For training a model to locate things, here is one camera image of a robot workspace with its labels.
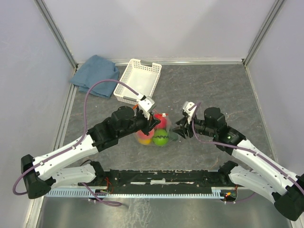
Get red pomegranate toy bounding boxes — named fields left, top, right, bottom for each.
left=154, top=114, right=167, bottom=130

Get aluminium frame rail front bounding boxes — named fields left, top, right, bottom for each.
left=35, top=169, right=293, bottom=190

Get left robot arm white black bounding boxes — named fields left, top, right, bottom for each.
left=21, top=106, right=160, bottom=199

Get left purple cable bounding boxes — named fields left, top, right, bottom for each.
left=12, top=79, right=143, bottom=207

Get blue folded cloth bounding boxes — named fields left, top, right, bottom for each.
left=70, top=55, right=119, bottom=98

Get clear zip top bag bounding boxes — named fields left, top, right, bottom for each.
left=134, top=109, right=180, bottom=147

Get dark green avocado toy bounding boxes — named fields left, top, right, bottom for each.
left=168, top=132, right=179, bottom=142

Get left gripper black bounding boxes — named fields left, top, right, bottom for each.
left=118, top=108, right=161, bottom=138

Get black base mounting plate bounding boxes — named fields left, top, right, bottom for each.
left=87, top=170, right=236, bottom=195

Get light blue cable duct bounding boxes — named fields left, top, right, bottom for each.
left=46, top=188, right=224, bottom=200

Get green watermelon toy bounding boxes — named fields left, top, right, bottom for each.
left=152, top=129, right=169, bottom=146

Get yellow lemon toy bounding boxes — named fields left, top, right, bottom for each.
left=138, top=138, right=152, bottom=145

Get peach fruit toy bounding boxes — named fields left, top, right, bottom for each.
left=137, top=129, right=155, bottom=140

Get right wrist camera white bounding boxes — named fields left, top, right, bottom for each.
left=182, top=101, right=201, bottom=124

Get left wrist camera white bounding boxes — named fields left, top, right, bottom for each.
left=137, top=94, right=156, bottom=120

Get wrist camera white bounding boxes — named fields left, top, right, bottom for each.
left=137, top=94, right=156, bottom=120
left=182, top=101, right=201, bottom=124

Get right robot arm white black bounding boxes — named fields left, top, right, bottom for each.
left=173, top=102, right=304, bottom=221

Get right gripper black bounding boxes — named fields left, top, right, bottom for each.
left=171, top=112, right=216, bottom=140

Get white plastic basket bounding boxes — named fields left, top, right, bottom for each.
left=114, top=58, right=162, bottom=105

